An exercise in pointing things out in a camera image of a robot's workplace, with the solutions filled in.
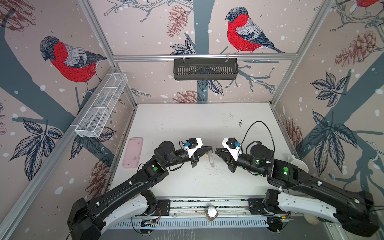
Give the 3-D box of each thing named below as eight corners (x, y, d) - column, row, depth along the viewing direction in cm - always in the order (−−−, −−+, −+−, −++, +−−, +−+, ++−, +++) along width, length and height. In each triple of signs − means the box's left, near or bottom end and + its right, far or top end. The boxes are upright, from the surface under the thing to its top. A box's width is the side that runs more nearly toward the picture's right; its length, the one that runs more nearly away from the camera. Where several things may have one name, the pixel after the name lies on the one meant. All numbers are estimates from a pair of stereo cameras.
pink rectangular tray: (121, 168, 89) (119, 166, 87) (131, 139, 103) (129, 137, 100) (137, 168, 89) (135, 166, 87) (145, 139, 103) (143, 137, 100)
